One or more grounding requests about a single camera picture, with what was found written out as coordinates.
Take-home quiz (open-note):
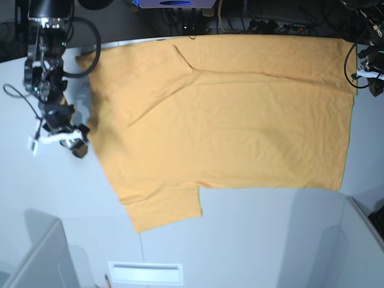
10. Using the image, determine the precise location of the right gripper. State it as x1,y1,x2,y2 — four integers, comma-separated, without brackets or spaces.
41,103,90,158

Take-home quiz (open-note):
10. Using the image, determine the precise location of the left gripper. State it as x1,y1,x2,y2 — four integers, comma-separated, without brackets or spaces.
358,45,384,97

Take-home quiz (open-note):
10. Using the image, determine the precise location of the orange yellow T-shirt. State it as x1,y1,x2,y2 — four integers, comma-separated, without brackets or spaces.
88,35,356,233

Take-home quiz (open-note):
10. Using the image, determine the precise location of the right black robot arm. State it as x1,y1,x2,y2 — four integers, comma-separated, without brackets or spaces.
23,1,101,158

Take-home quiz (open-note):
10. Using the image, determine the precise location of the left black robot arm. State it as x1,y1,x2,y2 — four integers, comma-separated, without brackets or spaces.
341,0,383,97

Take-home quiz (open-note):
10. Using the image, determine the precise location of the left grey partition panel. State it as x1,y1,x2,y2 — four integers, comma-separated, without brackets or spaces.
1,218,80,287

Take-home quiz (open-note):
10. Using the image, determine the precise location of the grey partition panel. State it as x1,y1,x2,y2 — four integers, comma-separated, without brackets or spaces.
1,218,80,287
335,197,383,287

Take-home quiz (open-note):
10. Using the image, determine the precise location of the white table slot plate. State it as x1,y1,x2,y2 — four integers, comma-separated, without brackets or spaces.
108,261,184,286

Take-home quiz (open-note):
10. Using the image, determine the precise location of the black power strip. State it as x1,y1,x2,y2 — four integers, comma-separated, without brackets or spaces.
248,20,307,35

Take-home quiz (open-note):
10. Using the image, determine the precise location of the pencil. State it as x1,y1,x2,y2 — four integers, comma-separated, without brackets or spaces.
104,274,111,288

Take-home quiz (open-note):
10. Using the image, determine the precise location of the right grey partition panel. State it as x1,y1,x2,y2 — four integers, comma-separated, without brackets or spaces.
335,197,383,287

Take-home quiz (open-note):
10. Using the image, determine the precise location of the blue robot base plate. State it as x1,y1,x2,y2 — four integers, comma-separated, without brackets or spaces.
133,0,216,9

